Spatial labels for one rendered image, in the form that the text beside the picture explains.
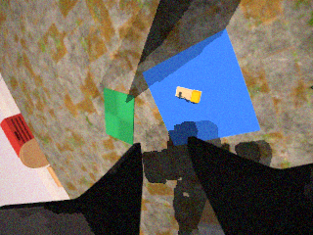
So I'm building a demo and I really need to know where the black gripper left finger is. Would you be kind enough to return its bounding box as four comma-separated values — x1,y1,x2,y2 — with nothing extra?
0,143,143,235

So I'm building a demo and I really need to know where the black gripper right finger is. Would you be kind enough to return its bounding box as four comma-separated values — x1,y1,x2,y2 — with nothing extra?
188,136,313,235

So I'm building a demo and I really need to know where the blue flat square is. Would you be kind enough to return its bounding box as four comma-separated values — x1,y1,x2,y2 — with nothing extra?
142,29,260,146

